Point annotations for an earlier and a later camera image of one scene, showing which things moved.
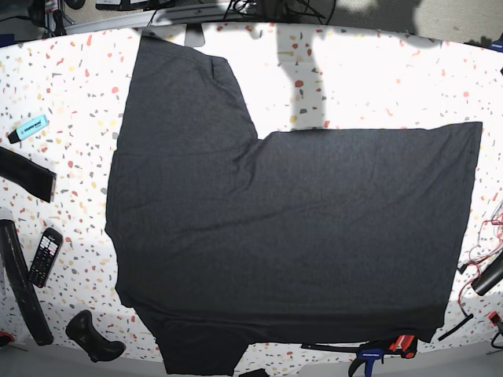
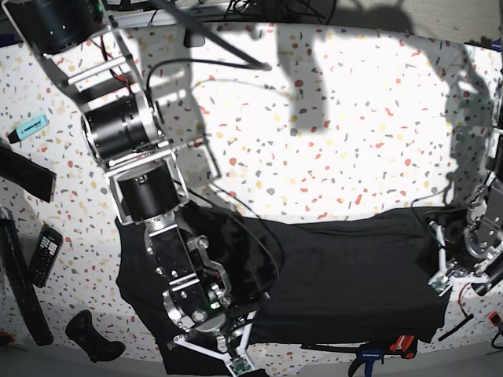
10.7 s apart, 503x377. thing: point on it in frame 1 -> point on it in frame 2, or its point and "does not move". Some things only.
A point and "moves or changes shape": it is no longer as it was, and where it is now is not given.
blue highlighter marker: x=27 y=129 does not move
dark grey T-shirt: x=224 y=239 moves or changes shape
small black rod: x=471 y=316 does not move
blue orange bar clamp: x=371 y=352 does not move
